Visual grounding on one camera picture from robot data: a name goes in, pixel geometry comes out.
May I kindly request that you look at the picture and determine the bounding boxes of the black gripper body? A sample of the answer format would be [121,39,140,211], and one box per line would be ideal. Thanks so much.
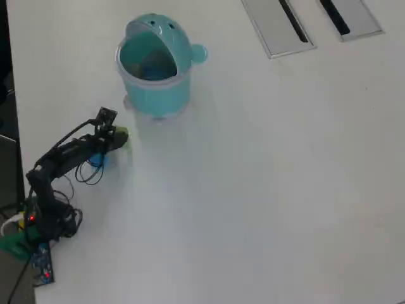
[91,125,116,155]

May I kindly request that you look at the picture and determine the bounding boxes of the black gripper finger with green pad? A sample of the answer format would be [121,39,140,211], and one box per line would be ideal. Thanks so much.
[107,130,130,152]

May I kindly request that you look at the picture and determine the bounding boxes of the green lego block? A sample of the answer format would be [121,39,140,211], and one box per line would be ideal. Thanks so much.
[115,125,132,149]

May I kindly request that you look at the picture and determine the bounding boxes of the blue lego block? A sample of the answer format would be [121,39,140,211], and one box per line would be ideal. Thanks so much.
[88,151,111,171]

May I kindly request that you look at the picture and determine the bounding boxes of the teal dome-lid desktop bin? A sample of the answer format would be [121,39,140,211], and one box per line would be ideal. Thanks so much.
[115,12,209,123]

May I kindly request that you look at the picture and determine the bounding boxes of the black partition panel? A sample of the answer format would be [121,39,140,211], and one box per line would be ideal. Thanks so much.
[0,0,26,206]

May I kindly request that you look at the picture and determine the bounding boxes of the controller board with red LED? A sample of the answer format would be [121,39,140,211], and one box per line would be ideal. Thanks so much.
[21,196,42,227]

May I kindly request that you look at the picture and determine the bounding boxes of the blue circuit board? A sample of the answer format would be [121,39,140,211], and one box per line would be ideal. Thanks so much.
[29,242,55,286]

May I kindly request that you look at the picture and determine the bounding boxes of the green table clamp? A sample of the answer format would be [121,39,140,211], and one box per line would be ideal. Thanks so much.
[0,227,41,261]

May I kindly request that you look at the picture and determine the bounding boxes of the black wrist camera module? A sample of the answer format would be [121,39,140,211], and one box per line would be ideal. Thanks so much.
[96,106,119,125]

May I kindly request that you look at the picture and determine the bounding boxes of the black servo wire loop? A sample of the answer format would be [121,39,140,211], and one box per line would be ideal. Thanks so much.
[52,151,106,206]

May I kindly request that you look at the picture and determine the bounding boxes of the white cable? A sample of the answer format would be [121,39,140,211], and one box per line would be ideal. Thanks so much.
[0,212,25,238]

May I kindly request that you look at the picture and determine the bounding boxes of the black power cable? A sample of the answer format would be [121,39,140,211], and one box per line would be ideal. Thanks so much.
[6,262,32,304]

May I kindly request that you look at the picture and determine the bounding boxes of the silver desk cable cover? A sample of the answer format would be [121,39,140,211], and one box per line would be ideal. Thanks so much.
[240,0,318,60]
[316,0,385,43]

